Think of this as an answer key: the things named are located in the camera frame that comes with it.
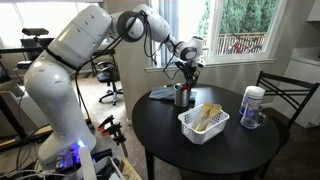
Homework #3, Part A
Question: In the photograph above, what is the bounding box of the wooden balcony railing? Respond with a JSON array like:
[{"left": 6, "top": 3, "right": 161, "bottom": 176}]
[{"left": 203, "top": 32, "right": 268, "bottom": 56}]

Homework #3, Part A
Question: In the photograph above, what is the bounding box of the slotted wooden spatula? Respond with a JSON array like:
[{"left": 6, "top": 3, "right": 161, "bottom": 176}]
[{"left": 196, "top": 103, "right": 223, "bottom": 133}]

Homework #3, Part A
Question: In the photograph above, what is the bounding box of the black orange bar clamp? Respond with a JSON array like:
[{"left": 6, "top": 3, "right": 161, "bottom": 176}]
[
  {"left": 100, "top": 122, "right": 129, "bottom": 158},
  {"left": 97, "top": 114, "right": 115, "bottom": 132}
]

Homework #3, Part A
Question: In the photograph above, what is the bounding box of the white wipes canister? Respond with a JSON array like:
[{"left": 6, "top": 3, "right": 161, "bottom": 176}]
[{"left": 238, "top": 85, "right": 266, "bottom": 117}]

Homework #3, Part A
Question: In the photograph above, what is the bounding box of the round black table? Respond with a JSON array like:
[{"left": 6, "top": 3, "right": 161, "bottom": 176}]
[{"left": 131, "top": 83, "right": 281, "bottom": 180}]

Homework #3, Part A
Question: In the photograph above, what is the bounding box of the clear glass mug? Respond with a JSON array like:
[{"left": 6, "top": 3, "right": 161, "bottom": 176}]
[{"left": 239, "top": 105, "right": 268, "bottom": 130}]

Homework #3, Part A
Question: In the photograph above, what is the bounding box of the steel utensil cup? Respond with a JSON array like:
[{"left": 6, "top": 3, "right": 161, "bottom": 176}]
[{"left": 173, "top": 82, "right": 192, "bottom": 108}]

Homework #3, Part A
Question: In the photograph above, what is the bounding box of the wooden spoon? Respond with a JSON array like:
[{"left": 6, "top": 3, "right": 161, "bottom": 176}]
[{"left": 191, "top": 101, "right": 214, "bottom": 131}]

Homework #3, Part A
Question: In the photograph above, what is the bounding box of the grey curtain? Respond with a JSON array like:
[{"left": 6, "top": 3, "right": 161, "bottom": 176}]
[{"left": 158, "top": 0, "right": 179, "bottom": 68}]

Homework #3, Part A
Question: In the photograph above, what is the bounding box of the black stereo camera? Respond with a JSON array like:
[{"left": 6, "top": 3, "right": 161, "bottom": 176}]
[{"left": 21, "top": 27, "right": 50, "bottom": 37}]

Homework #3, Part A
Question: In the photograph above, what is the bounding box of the black office chair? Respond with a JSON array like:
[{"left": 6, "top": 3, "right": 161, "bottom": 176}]
[{"left": 96, "top": 60, "right": 124, "bottom": 107}]

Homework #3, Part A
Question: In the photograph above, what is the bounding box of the blue cloth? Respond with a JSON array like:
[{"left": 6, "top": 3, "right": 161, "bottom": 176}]
[{"left": 148, "top": 86, "right": 198, "bottom": 102}]

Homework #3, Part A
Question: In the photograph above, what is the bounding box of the white framed window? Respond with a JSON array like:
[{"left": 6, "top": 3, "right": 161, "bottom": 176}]
[{"left": 145, "top": 0, "right": 288, "bottom": 73}]

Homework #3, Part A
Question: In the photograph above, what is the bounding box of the black dining chair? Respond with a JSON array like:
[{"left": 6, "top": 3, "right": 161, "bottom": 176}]
[{"left": 255, "top": 70, "right": 320, "bottom": 179}]

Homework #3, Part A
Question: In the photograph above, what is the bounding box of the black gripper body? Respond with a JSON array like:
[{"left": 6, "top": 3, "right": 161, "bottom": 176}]
[{"left": 174, "top": 59, "right": 202, "bottom": 79}]

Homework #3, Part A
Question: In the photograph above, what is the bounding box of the white plastic basket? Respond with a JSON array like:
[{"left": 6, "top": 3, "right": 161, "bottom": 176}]
[{"left": 177, "top": 103, "right": 231, "bottom": 146}]

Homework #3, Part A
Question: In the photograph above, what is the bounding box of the red bicycle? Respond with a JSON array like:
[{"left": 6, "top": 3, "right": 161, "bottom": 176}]
[{"left": 228, "top": 39, "right": 264, "bottom": 55}]

